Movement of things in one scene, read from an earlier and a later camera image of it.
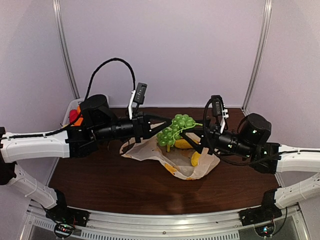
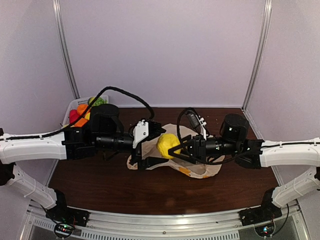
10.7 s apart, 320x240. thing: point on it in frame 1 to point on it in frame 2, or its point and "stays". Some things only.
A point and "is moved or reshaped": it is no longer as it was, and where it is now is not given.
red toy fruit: [73, 115] stays
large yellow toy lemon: [195, 158] is moved or reshaped
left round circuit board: [63, 230] stays
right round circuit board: [265, 230] stays
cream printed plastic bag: [178, 161] is moved or reshaped
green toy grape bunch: [179, 123] is moved or reshaped
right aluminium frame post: [258, 54] stays
